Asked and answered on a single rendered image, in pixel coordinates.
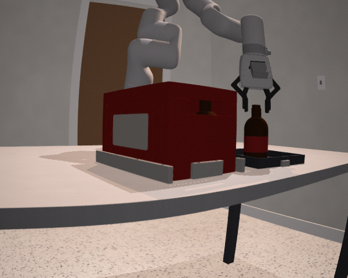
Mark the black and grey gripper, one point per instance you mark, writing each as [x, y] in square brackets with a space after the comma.
[245, 80]

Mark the brown glass bottle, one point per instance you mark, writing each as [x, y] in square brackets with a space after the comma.
[256, 133]

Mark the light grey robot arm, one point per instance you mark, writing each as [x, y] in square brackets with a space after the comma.
[159, 43]

